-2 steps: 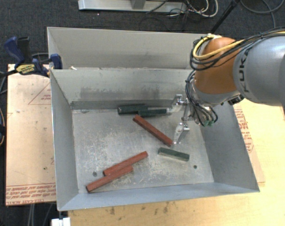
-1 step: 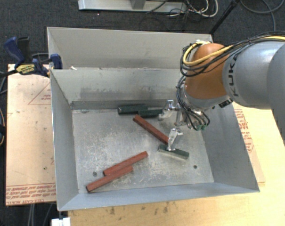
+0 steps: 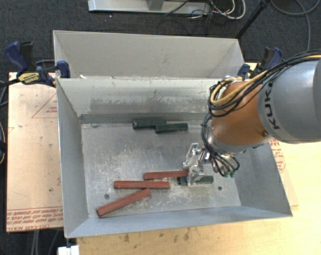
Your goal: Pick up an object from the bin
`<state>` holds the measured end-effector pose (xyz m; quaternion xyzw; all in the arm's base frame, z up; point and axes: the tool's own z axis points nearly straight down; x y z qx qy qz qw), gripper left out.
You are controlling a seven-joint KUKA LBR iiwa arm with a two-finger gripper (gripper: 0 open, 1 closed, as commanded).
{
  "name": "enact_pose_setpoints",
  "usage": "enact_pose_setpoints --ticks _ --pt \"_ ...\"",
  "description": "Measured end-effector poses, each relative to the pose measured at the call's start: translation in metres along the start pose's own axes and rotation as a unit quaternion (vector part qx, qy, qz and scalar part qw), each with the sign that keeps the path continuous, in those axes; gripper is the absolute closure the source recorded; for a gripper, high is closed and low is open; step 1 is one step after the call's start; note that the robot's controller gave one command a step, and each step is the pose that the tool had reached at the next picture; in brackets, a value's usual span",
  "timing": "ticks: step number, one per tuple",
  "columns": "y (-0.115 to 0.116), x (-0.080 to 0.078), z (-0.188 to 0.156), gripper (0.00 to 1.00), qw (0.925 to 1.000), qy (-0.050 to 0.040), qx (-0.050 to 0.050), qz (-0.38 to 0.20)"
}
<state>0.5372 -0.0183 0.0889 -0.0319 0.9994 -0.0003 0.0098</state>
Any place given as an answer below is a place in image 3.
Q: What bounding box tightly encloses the red-brown flat block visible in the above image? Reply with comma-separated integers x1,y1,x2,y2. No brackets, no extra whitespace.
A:
114,180,171,191
143,169,189,181
96,188,152,218

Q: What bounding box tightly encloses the dark green flat block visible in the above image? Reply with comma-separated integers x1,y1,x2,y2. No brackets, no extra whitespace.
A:
177,176,214,186
154,123,189,134
132,118,168,130

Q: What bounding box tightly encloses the grey metal bin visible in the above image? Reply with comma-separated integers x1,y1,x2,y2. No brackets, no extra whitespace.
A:
53,30,293,239

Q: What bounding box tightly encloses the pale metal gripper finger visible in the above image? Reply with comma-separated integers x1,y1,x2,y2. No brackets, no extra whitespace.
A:
187,165,207,186
182,142,203,170

